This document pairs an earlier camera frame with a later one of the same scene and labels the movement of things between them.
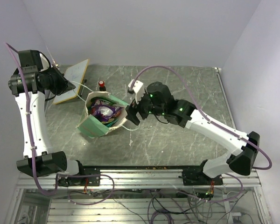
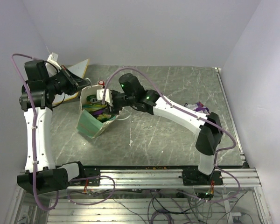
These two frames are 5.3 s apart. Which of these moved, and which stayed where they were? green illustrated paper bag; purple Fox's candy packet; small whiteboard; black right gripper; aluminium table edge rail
Moved: black right gripper; purple Fox's candy packet; green illustrated paper bag
Stayed: aluminium table edge rail; small whiteboard
